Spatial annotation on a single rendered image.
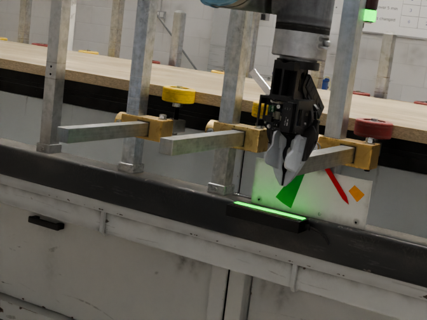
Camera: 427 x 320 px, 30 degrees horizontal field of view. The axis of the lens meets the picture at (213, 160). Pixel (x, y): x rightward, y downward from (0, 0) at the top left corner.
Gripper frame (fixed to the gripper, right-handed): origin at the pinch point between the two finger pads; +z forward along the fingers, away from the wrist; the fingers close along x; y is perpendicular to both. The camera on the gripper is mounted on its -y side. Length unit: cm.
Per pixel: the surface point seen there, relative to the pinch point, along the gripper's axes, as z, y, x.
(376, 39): -46, -721, -246
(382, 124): -8.8, -38.7, 2.4
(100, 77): -8, -45, -78
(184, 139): -2.3, -3.7, -23.6
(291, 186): 6.5, -28.0, -11.3
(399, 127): -8.4, -45.5, 4.0
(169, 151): -0.1, 0.1, -24.0
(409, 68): -19, -726, -206
